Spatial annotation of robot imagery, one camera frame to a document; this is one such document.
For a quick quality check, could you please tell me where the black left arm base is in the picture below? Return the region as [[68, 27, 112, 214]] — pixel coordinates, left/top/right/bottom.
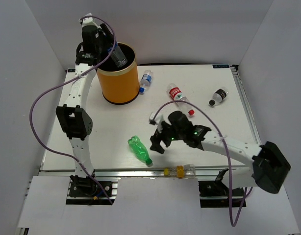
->
[[66, 175, 120, 206]]

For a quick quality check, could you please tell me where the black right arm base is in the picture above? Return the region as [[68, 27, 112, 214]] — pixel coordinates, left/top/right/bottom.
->
[[197, 170, 251, 208]]

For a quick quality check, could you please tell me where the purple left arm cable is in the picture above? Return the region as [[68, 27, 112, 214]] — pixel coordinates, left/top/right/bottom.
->
[[29, 16, 117, 205]]

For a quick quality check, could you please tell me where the green crushed plastic bottle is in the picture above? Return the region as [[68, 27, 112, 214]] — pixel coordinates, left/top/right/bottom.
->
[[127, 136, 152, 165]]

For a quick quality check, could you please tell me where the clear blue-cap plastic bottle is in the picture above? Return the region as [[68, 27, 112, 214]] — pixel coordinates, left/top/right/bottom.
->
[[110, 44, 127, 68]]

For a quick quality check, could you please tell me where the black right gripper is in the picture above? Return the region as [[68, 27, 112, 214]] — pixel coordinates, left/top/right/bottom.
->
[[150, 120, 185, 154]]

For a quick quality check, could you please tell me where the yellow cap clear bottle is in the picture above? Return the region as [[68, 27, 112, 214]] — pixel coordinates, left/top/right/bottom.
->
[[164, 164, 196, 179]]

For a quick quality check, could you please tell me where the black label plastic bottle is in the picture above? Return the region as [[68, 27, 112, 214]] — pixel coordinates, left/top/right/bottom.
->
[[209, 87, 228, 107]]

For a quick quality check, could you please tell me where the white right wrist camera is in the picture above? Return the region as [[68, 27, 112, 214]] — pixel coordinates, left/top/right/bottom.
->
[[149, 112, 164, 125]]

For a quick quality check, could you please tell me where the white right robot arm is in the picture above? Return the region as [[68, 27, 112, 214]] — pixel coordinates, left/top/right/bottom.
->
[[149, 111, 291, 195]]

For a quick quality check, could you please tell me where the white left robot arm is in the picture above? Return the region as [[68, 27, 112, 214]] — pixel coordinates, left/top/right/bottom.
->
[[56, 23, 114, 178]]

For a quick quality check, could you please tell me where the red label plastic bottle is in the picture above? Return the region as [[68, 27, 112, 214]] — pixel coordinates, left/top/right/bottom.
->
[[167, 83, 195, 117]]

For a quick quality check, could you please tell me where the blue label plastic bottle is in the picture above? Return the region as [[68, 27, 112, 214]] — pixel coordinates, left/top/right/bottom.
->
[[139, 70, 153, 94]]

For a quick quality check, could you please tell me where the orange cylindrical bin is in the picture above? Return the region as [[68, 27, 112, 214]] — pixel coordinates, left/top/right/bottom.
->
[[97, 43, 139, 105]]

